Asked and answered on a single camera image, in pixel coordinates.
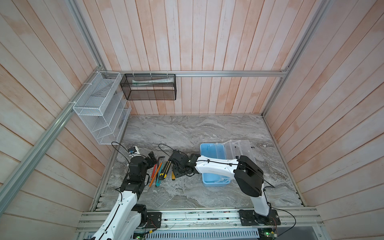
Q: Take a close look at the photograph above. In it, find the blue plastic tool box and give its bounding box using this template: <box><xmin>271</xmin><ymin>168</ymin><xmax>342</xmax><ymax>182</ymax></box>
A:
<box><xmin>199</xmin><ymin>139</ymin><xmax>256</xmax><ymax>187</ymax></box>

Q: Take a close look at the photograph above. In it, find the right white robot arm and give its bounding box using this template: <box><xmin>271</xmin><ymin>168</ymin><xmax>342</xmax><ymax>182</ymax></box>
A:
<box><xmin>169</xmin><ymin>150</ymin><xmax>271</xmax><ymax>217</ymax></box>

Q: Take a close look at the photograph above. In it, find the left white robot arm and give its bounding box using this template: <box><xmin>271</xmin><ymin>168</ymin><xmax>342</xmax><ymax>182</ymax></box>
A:
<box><xmin>92</xmin><ymin>152</ymin><xmax>158</xmax><ymax>240</ymax></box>

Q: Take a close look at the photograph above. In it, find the orange pencil tool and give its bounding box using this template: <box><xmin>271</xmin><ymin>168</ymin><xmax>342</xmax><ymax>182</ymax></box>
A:
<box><xmin>149</xmin><ymin>163</ymin><xmax>163</xmax><ymax>188</ymax></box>

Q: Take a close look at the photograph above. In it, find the yellow black utility knife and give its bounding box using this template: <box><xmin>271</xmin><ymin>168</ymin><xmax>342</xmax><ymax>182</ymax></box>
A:
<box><xmin>160</xmin><ymin>161</ymin><xmax>172</xmax><ymax>181</ymax></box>

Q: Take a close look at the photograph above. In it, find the teal utility knife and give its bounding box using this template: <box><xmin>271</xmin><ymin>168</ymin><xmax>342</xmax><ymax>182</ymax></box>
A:
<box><xmin>155</xmin><ymin>163</ymin><xmax>163</xmax><ymax>187</ymax></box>

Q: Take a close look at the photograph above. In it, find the red handled tool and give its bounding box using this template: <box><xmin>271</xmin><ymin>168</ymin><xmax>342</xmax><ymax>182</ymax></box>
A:
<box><xmin>151</xmin><ymin>164</ymin><xmax>158</xmax><ymax>179</ymax></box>

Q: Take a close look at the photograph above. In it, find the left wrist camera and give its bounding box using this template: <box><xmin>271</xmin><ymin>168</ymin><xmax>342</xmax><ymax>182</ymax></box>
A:
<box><xmin>128</xmin><ymin>146</ymin><xmax>140</xmax><ymax>156</ymax></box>

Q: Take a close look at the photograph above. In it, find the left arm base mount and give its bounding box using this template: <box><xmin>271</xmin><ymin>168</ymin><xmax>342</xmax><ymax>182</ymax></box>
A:
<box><xmin>138</xmin><ymin>212</ymin><xmax>162</xmax><ymax>229</ymax></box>

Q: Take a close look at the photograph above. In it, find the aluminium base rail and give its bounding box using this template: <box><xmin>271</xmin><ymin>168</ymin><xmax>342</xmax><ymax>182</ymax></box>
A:
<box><xmin>74</xmin><ymin>207</ymin><xmax>326</xmax><ymax>240</ymax></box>

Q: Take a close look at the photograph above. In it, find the white wire mesh shelf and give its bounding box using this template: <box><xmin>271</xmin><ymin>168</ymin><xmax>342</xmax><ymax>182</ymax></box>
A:
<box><xmin>73</xmin><ymin>72</ymin><xmax>132</xmax><ymax>145</ymax></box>

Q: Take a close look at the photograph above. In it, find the black wire mesh basket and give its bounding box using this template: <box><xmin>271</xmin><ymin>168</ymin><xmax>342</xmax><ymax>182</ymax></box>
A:
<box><xmin>120</xmin><ymin>73</ymin><xmax>177</xmax><ymax>101</ymax></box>

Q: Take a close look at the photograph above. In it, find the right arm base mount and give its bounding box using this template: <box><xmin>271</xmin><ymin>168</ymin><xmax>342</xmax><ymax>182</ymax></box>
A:
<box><xmin>238</xmin><ymin>210</ymin><xmax>281</xmax><ymax>226</ymax></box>

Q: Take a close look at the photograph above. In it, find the aluminium frame rail back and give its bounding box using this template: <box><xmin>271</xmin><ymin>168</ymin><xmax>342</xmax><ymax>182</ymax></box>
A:
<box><xmin>100</xmin><ymin>69</ymin><xmax>287</xmax><ymax>78</ymax></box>

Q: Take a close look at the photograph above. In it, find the aluminium frame rail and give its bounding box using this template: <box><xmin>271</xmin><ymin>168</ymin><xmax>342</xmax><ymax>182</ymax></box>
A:
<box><xmin>0</xmin><ymin>0</ymin><xmax>104</xmax><ymax>215</ymax></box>
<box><xmin>100</xmin><ymin>69</ymin><xmax>287</xmax><ymax>78</ymax></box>
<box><xmin>261</xmin><ymin>1</ymin><xmax>335</xmax><ymax>119</ymax></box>

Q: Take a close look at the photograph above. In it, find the aluminium frame rail left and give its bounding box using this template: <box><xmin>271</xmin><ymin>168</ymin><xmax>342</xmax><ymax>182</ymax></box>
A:
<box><xmin>0</xmin><ymin>0</ymin><xmax>104</xmax><ymax>215</ymax></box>

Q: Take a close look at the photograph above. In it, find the aluminium frame rail right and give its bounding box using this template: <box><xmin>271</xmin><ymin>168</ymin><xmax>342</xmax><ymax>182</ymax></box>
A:
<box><xmin>261</xmin><ymin>1</ymin><xmax>335</xmax><ymax>119</ymax></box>

